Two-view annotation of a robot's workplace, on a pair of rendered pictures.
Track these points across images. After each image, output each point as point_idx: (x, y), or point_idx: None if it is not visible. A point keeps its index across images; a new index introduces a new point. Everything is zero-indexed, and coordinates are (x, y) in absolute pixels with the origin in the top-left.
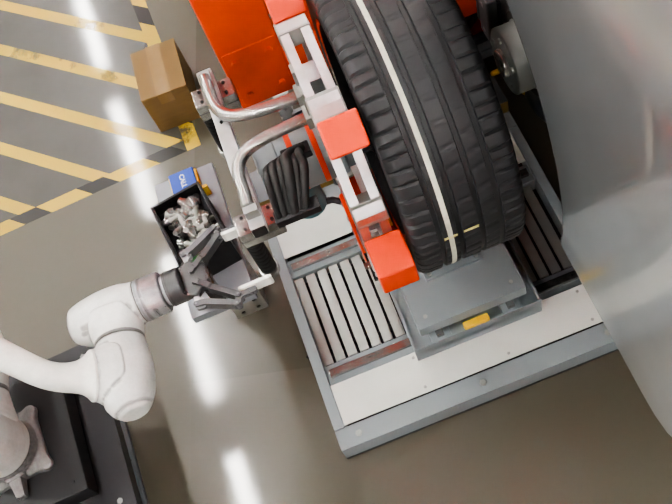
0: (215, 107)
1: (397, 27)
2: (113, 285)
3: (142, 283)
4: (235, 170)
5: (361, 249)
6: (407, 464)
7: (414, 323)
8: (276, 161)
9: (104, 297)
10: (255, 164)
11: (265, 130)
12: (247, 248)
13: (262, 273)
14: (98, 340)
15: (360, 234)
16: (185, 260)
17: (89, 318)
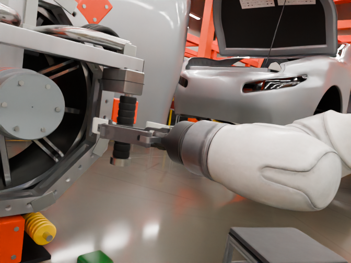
0: (0, 2)
1: None
2: (234, 136)
3: (212, 122)
4: (94, 30)
5: (21, 252)
6: None
7: None
8: (91, 25)
9: (260, 125)
10: (45, 76)
11: (45, 25)
12: (135, 105)
13: (129, 158)
14: (308, 134)
15: (103, 105)
16: (153, 136)
17: (299, 130)
